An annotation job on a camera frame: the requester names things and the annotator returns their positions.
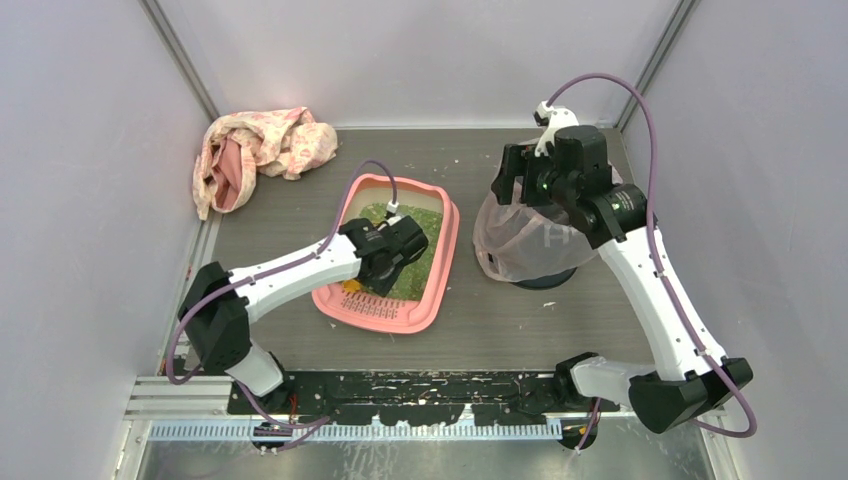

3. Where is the pink litter box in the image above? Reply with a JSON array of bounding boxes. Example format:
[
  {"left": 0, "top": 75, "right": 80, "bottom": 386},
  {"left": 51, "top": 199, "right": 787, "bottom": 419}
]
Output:
[{"left": 311, "top": 177, "right": 460, "bottom": 334}]

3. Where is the pink plastic trash bag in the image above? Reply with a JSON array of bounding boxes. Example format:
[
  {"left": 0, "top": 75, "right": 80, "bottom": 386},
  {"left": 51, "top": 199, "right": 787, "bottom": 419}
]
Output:
[{"left": 472, "top": 183, "right": 598, "bottom": 284}]

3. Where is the dark round trash bin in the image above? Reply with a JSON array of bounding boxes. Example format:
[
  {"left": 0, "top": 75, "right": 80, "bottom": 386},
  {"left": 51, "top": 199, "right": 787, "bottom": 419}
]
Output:
[{"left": 513, "top": 268, "right": 577, "bottom": 291}]

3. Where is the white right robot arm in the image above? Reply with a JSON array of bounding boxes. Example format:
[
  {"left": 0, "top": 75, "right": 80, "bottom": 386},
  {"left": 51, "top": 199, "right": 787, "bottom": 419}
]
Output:
[{"left": 491, "top": 125, "right": 753, "bottom": 433}]

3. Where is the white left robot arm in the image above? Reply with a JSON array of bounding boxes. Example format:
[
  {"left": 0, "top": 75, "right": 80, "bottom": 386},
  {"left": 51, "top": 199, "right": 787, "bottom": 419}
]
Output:
[{"left": 180, "top": 215, "right": 429, "bottom": 398}]

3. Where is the green cat litter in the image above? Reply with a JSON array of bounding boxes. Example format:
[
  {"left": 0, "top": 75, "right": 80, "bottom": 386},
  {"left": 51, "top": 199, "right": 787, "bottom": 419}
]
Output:
[{"left": 339, "top": 203, "right": 443, "bottom": 301}]

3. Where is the orange litter scoop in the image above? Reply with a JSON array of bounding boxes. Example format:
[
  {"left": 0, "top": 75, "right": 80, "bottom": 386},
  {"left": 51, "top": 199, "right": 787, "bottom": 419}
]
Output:
[{"left": 341, "top": 279, "right": 362, "bottom": 293}]

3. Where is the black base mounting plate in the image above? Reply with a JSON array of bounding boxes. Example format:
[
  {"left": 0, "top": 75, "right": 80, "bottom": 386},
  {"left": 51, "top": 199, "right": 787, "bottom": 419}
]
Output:
[{"left": 264, "top": 371, "right": 592, "bottom": 427}]

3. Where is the pink floral cloth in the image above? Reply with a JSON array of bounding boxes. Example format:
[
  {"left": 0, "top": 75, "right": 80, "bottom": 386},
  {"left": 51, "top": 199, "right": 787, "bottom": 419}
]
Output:
[{"left": 192, "top": 106, "right": 339, "bottom": 221}]

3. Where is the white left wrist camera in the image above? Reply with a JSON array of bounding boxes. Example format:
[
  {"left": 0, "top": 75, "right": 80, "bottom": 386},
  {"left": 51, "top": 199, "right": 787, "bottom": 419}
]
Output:
[{"left": 382, "top": 201, "right": 404, "bottom": 225}]

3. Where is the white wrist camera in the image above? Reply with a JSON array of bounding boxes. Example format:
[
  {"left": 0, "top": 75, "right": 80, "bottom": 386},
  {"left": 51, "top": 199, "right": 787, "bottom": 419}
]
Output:
[
  {"left": 534, "top": 101, "right": 580, "bottom": 158},
  {"left": 382, "top": 201, "right": 404, "bottom": 225}
]

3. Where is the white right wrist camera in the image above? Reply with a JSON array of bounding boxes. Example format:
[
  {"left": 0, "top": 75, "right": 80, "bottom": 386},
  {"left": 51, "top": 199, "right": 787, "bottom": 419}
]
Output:
[{"left": 534, "top": 101, "right": 580, "bottom": 158}]

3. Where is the aluminium front rail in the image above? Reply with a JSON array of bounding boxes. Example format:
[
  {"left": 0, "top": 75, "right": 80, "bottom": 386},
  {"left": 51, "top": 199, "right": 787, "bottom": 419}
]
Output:
[{"left": 114, "top": 371, "right": 739, "bottom": 479}]

